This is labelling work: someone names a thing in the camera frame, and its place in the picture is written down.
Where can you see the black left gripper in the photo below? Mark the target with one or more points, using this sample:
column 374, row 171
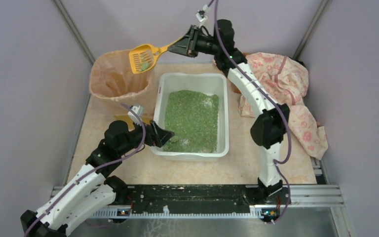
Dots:
column 155, row 135

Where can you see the green cat litter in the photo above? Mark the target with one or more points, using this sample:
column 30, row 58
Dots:
column 193, row 117

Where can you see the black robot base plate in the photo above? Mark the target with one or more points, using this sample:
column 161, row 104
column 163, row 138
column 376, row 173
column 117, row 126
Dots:
column 197, row 199

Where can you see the yellow bin with pink bag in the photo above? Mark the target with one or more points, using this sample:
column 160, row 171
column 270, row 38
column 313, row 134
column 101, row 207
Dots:
column 111, row 82

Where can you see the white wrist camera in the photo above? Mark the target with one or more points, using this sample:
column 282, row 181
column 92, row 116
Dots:
column 201, row 15
column 134, row 113

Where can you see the cream pink cartoon cloth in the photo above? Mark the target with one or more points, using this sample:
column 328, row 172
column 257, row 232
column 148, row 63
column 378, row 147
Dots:
column 287, row 81

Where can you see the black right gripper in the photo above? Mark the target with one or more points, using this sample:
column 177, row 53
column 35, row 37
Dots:
column 191, row 41

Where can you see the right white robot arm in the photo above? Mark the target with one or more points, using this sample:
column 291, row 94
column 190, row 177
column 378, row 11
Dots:
column 271, row 118

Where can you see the aluminium frame rail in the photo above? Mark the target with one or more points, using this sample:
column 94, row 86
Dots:
column 318, row 195

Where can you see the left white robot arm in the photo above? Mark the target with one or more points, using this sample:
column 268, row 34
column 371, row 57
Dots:
column 93, row 187

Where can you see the yellow plastic litter scoop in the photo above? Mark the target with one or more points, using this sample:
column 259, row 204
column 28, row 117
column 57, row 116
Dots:
column 145, row 53

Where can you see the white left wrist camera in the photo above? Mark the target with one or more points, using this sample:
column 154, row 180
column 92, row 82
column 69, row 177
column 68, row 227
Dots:
column 134, row 113

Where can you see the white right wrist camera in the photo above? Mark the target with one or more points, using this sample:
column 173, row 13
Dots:
column 201, row 15

